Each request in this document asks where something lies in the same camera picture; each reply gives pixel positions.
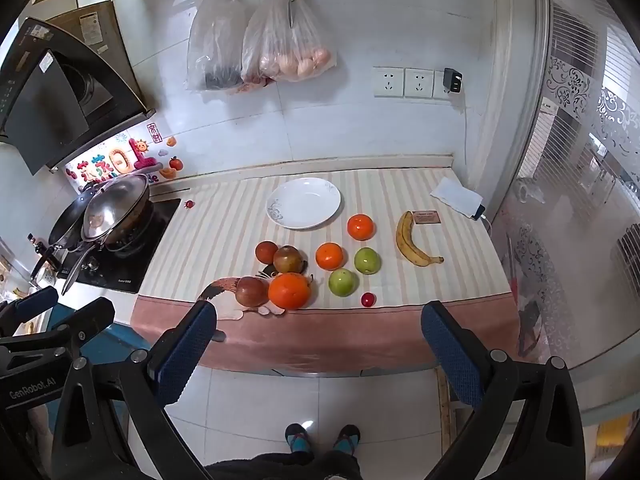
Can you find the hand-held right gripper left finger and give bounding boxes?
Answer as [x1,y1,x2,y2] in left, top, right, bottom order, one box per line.
[52,301,218,480]

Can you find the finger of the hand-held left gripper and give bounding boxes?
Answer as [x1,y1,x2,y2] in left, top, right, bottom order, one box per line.
[30,296,117,348]
[0,286,60,333]

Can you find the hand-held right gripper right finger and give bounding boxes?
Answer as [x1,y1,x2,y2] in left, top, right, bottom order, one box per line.
[420,301,586,480]

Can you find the large orange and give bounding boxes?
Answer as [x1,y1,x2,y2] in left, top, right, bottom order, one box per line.
[268,272,312,311]

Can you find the yellow banana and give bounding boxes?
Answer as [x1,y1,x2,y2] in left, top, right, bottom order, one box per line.
[396,210,445,266]

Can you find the green apple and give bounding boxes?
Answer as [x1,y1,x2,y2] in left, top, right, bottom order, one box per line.
[354,247,382,275]
[328,268,359,298]

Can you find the white ceramic plate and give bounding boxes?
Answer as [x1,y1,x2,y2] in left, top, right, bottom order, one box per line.
[265,177,342,231]

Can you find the teal cabinet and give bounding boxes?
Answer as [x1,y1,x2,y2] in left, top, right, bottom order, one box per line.
[52,305,153,361]

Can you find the black gas stove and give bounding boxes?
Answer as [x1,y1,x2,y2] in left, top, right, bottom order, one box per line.
[56,197,182,295]

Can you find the black frying pan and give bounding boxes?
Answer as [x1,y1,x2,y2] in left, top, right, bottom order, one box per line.
[47,190,101,248]

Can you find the steel wok with lid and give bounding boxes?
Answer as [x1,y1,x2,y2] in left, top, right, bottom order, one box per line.
[61,174,153,296]

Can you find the person's right shoe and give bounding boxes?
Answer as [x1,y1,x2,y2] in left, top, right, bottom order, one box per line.
[334,425,362,456]

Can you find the striped cat-print tablecloth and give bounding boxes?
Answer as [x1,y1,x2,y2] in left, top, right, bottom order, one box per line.
[131,167,521,373]

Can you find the person's dark pants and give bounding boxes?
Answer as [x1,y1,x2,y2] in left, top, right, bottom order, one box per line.
[205,451,363,480]

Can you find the white folded cloth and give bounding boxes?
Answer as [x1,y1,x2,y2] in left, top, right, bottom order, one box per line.
[430,176,484,218]

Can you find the frosted glass sliding door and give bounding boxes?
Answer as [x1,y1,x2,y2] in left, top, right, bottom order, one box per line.
[480,0,640,411]

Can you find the black range hood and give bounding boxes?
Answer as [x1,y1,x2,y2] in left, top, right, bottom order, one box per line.
[0,0,157,176]

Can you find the clear plastic bag dark contents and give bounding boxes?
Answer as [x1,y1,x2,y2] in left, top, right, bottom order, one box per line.
[186,0,251,93]

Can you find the pile of brown eggs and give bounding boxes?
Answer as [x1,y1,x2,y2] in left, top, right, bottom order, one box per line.
[272,46,333,82]

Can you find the clear plastic bag with eggs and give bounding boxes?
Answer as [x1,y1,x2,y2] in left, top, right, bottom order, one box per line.
[241,0,337,86]

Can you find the colourful wall stickers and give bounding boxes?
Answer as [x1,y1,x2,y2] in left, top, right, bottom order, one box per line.
[65,121,183,192]

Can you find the white charging cable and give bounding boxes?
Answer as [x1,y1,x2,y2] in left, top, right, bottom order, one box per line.
[457,92,496,241]

